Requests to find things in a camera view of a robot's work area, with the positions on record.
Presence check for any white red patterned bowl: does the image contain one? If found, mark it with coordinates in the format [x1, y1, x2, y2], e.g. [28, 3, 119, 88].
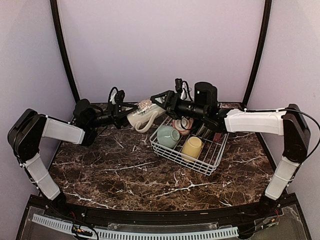
[172, 117, 194, 136]

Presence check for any black frame post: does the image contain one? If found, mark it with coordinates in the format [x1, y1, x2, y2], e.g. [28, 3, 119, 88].
[242, 0, 273, 107]
[49, 0, 80, 103]

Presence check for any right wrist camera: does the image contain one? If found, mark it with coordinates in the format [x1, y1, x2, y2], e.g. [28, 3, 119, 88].
[175, 78, 189, 100]

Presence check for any light teal ceramic bowl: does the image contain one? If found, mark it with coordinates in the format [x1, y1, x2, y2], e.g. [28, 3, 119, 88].
[156, 125, 180, 149]

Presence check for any black left frame post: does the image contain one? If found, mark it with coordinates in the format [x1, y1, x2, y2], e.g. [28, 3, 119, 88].
[49, 0, 80, 103]

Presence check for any black striped rim plate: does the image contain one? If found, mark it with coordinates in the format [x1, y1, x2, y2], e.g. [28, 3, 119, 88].
[195, 123, 212, 138]

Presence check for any cream patterned ceramic mug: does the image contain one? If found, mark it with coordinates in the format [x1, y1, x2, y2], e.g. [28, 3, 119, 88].
[126, 98, 166, 133]

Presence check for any black front table rail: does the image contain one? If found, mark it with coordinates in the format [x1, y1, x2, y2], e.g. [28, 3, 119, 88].
[29, 194, 298, 227]

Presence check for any yellow ceramic cup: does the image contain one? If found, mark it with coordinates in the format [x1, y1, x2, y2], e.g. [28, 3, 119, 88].
[181, 136, 204, 162]

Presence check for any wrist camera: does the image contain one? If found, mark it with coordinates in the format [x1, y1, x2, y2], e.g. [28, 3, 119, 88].
[175, 78, 189, 100]
[108, 86, 125, 105]

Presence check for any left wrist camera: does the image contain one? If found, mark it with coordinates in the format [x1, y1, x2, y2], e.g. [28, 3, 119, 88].
[108, 86, 125, 105]

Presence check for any white wire dish rack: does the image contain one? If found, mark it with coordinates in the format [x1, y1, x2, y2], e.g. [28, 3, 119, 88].
[149, 116, 229, 176]

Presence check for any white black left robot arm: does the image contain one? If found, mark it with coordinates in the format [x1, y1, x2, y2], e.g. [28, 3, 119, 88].
[7, 98, 138, 218]

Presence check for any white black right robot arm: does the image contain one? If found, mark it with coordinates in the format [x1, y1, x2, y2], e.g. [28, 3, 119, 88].
[150, 78, 311, 217]

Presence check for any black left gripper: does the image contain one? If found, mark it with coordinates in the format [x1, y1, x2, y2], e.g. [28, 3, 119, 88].
[88, 100, 142, 129]

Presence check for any white slotted cable duct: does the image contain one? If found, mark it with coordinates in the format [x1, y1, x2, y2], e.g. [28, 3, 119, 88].
[32, 214, 239, 240]

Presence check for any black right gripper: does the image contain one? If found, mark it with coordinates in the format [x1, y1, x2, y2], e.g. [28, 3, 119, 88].
[151, 89, 208, 120]

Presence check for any pink polka dot plate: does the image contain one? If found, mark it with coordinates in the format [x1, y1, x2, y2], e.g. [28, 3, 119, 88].
[213, 132, 223, 142]

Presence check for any black right frame post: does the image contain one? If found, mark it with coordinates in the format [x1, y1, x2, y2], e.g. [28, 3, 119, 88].
[242, 0, 273, 107]

